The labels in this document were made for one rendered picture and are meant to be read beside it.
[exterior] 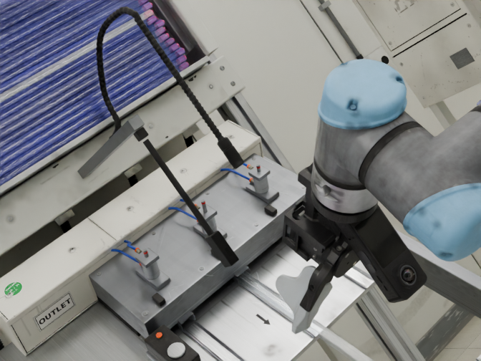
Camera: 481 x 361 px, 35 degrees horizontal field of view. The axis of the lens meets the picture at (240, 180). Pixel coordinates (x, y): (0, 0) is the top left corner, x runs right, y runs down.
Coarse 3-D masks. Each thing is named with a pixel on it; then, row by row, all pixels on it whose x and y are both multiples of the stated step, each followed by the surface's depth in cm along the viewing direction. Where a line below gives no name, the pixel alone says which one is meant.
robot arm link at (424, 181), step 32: (416, 128) 66; (448, 128) 66; (480, 128) 64; (384, 160) 65; (416, 160) 64; (448, 160) 63; (480, 160) 63; (384, 192) 65; (416, 192) 63; (448, 192) 61; (480, 192) 61; (416, 224) 63; (448, 224) 61; (480, 224) 61; (448, 256) 63
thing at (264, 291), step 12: (240, 276) 111; (252, 276) 111; (252, 288) 110; (264, 288) 109; (276, 300) 107; (288, 312) 105; (312, 324) 103; (324, 336) 101; (336, 336) 101; (336, 348) 100; (348, 348) 99; (360, 360) 98; (372, 360) 97
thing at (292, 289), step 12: (288, 276) 88; (300, 276) 87; (276, 288) 89; (288, 288) 88; (300, 288) 87; (324, 288) 84; (288, 300) 88; (300, 300) 87; (300, 312) 86; (312, 312) 86; (300, 324) 88
